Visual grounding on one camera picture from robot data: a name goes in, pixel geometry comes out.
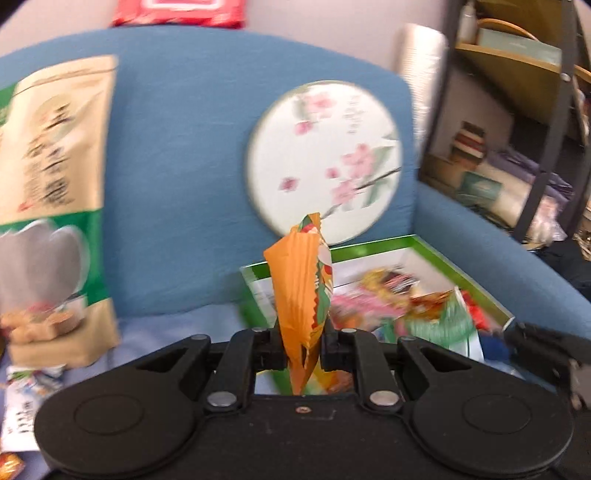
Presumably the large beige green snack bag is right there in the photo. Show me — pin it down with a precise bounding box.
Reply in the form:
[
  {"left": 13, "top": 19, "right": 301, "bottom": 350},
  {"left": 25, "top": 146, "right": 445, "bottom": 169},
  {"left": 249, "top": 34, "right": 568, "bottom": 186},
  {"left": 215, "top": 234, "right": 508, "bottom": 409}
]
[{"left": 1, "top": 55, "right": 119, "bottom": 368}]

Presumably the white blue snack packet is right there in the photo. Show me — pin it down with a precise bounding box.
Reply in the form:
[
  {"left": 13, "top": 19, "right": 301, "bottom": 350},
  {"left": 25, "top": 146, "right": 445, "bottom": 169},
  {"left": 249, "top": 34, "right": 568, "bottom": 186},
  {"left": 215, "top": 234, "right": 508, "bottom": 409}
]
[{"left": 1, "top": 365, "right": 65, "bottom": 453}]

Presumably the black metal shelf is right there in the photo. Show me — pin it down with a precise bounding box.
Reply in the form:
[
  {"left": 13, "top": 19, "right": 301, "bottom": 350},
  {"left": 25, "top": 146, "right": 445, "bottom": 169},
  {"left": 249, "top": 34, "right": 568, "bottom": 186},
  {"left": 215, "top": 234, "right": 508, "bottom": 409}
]
[{"left": 420, "top": 1, "right": 590, "bottom": 249}]

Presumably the red chips bag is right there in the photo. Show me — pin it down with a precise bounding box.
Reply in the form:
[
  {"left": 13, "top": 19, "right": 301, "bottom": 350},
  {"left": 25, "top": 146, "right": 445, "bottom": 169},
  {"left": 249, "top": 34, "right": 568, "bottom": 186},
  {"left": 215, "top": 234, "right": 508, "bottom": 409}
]
[{"left": 0, "top": 452, "right": 25, "bottom": 480}]

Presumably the stack of white cups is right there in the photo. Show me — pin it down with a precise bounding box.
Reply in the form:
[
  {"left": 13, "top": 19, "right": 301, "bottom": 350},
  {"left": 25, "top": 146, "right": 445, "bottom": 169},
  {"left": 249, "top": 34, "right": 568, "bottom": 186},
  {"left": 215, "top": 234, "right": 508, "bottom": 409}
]
[{"left": 396, "top": 23, "right": 448, "bottom": 159}]

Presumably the green white cardboard box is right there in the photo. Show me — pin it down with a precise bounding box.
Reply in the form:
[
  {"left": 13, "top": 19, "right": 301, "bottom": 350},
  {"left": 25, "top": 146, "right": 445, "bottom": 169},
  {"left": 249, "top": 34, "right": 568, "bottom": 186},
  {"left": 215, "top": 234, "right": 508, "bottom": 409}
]
[{"left": 239, "top": 235, "right": 514, "bottom": 394}]

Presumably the pink snack packet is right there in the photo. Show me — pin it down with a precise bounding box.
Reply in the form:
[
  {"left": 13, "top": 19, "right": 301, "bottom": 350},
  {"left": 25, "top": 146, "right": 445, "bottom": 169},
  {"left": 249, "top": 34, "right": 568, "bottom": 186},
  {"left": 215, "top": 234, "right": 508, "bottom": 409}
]
[{"left": 329, "top": 287, "right": 406, "bottom": 327}]

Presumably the orange snack packet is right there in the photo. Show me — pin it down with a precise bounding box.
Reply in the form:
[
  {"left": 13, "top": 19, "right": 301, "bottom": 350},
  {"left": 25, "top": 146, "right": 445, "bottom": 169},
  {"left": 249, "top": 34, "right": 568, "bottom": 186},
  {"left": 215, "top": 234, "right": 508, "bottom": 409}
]
[{"left": 263, "top": 213, "right": 334, "bottom": 395}]

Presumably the round floral fan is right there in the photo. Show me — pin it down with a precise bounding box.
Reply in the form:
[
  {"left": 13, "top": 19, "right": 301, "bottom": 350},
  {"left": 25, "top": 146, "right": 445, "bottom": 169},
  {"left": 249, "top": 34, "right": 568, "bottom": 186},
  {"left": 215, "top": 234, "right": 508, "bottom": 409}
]
[{"left": 245, "top": 81, "right": 404, "bottom": 245}]

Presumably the red wet wipes pack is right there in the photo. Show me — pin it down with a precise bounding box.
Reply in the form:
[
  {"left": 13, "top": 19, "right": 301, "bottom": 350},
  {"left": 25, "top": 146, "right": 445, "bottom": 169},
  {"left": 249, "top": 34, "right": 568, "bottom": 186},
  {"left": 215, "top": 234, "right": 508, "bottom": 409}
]
[{"left": 111, "top": 0, "right": 245, "bottom": 29}]

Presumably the blue sofa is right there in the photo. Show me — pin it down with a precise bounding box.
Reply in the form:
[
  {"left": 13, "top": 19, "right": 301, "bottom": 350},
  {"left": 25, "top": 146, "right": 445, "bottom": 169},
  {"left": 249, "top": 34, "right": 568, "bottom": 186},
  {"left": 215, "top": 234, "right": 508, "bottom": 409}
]
[{"left": 1, "top": 26, "right": 590, "bottom": 337}]

